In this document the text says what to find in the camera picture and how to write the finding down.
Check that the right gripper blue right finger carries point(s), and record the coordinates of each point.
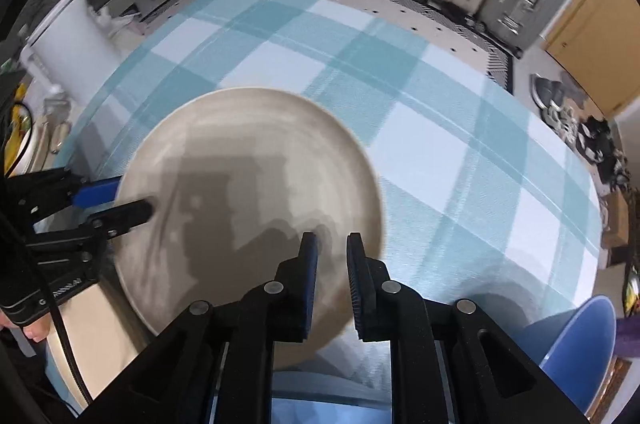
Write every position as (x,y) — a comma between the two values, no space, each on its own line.
(358,281)

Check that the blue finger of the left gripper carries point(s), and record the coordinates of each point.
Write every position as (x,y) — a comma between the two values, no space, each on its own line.
(92,194)
(120,219)

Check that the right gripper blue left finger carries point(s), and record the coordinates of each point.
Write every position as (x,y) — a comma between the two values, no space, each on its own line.
(308,256)

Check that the cream plate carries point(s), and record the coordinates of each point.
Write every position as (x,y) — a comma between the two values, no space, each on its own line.
(104,332)
(236,177)

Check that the blue bowl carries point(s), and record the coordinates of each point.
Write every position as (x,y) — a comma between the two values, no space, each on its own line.
(574,348)

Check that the left hand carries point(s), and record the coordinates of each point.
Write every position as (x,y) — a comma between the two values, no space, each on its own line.
(36,331)

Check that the teal checked tablecloth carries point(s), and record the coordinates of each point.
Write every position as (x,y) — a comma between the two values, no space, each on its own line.
(481,199)

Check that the white electric kettle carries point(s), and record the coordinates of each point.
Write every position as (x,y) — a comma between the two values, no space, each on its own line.
(69,52)

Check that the brown box by rack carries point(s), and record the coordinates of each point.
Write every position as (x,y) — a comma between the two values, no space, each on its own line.
(615,220)

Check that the wooden door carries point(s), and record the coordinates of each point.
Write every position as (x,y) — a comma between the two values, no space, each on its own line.
(597,43)

